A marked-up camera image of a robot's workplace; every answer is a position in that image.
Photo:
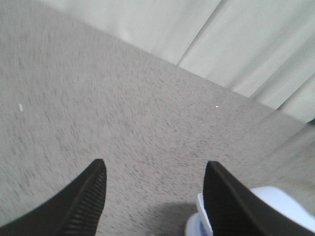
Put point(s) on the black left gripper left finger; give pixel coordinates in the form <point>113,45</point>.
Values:
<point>74,211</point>

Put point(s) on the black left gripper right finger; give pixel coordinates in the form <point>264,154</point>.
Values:
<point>233,210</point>

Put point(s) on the light blue slipper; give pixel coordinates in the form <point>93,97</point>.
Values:
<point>275,198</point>
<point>194,226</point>

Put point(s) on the pale green curtain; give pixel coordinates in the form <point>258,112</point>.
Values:
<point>262,49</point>

